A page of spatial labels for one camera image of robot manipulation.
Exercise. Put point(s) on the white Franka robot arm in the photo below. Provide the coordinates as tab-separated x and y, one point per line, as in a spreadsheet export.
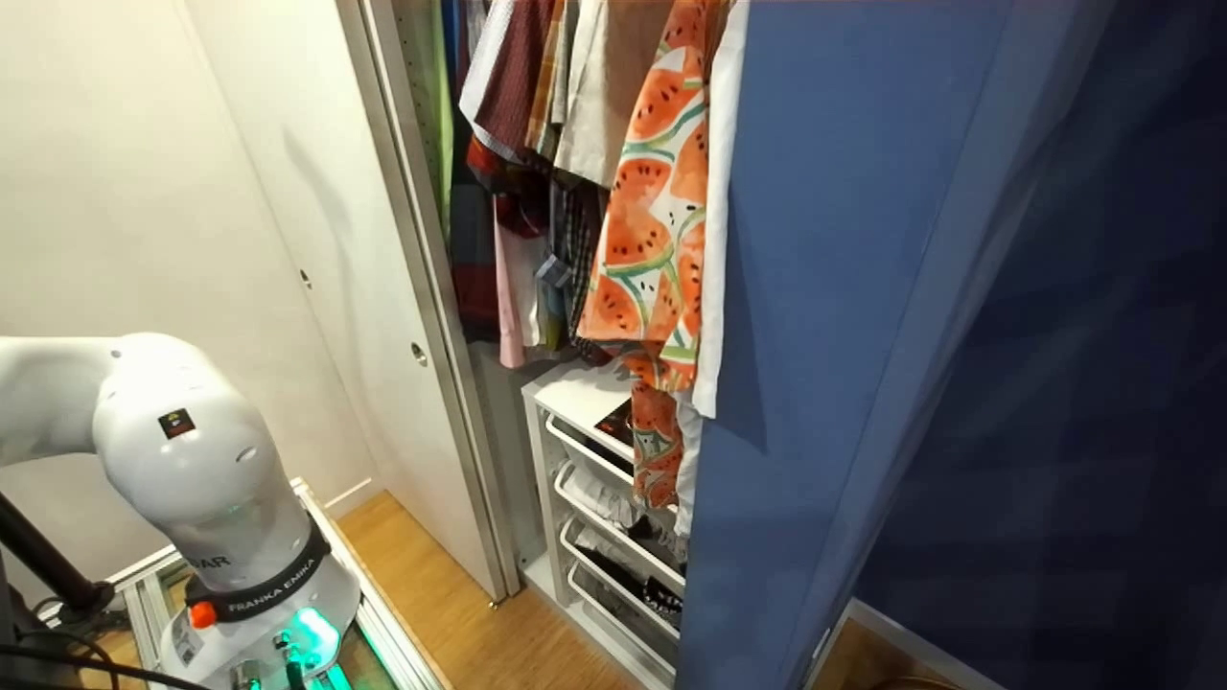
193	444

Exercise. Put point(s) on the black flat item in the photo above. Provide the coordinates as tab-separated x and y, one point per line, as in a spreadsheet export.
616	424

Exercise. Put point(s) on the dark patterned garment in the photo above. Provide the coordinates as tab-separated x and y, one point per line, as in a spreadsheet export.
569	258

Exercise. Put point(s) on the pink hanging garment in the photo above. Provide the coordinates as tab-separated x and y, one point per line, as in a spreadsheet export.
515	306

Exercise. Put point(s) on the watermelon print shirt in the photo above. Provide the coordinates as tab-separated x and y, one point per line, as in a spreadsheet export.
647	241

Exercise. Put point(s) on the white long garment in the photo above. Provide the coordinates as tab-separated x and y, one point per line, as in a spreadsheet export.
711	255

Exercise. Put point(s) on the white folded item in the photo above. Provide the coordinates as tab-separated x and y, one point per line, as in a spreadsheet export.
600	493

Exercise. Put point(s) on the dark plaid garment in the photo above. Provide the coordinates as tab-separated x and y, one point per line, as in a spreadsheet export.
476	270

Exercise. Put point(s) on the blue hanging fabric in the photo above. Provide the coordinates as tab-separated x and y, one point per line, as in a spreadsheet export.
827	318

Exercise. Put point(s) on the black folded item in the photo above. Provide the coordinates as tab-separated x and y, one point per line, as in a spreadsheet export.
632	575

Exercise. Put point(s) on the cream hanging garment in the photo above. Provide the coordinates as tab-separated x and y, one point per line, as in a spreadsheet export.
609	88

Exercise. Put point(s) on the maroon hanging shirt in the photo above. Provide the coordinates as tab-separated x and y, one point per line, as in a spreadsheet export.
510	88

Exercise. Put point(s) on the white sliding closet door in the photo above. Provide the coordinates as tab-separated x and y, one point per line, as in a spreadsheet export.
329	255

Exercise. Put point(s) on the green hanging garment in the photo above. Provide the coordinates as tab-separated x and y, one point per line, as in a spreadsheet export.
434	102

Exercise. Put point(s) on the robot mounting platform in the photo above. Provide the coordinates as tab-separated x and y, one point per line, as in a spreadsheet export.
390	632

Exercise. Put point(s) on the dark blue curtain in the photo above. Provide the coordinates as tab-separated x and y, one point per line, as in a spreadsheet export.
1098	444

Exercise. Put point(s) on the black stand pole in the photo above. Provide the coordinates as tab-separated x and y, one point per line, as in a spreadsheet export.
43	553

